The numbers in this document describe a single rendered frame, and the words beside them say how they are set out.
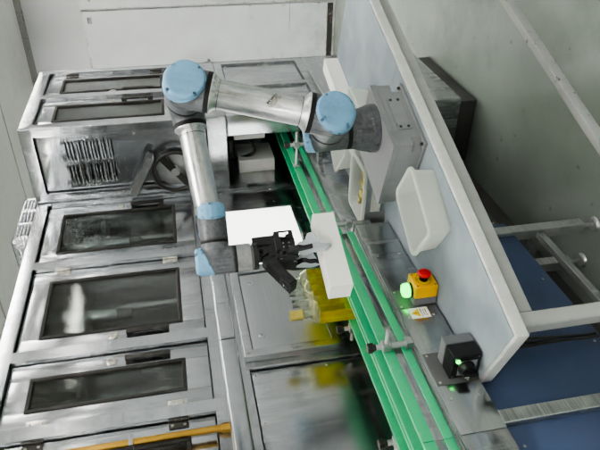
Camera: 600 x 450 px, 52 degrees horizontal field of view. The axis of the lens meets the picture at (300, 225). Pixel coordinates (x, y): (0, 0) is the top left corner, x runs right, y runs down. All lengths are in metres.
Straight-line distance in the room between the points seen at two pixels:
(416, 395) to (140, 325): 1.07
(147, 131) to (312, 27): 3.09
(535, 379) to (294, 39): 4.40
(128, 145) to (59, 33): 3.30
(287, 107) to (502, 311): 0.78
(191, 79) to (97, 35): 3.91
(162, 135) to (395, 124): 1.32
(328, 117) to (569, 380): 0.95
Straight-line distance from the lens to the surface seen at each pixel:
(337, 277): 1.60
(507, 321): 1.52
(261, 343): 2.11
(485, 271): 1.58
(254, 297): 2.28
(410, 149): 1.82
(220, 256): 1.61
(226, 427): 1.90
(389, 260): 2.02
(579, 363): 1.86
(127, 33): 5.56
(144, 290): 2.44
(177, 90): 1.69
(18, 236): 3.15
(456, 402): 1.63
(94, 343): 2.24
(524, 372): 1.78
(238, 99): 1.71
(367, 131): 1.87
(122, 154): 2.91
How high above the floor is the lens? 1.45
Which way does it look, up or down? 10 degrees down
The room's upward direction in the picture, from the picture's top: 96 degrees counter-clockwise
